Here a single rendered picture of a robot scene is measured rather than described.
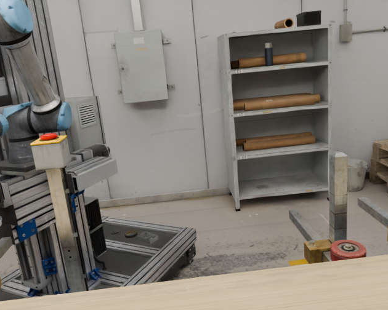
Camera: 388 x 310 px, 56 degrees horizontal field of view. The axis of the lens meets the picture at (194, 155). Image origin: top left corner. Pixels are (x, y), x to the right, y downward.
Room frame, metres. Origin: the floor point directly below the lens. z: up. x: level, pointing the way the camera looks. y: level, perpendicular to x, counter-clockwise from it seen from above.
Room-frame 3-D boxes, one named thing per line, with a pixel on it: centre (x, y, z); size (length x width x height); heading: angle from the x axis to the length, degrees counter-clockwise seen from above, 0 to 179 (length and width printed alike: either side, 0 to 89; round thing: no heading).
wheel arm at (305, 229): (0.99, -0.34, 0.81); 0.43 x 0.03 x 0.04; 2
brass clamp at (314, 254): (0.94, -0.36, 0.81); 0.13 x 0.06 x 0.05; 92
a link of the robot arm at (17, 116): (1.51, 0.69, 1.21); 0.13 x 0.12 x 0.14; 85
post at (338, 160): (0.94, -0.38, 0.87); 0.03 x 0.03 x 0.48; 2
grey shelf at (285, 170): (3.35, -0.77, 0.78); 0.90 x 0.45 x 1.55; 92
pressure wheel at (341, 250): (0.80, -0.35, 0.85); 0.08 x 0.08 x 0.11
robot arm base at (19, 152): (1.51, 0.69, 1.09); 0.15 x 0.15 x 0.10
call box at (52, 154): (0.91, 0.36, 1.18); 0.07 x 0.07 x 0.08; 2
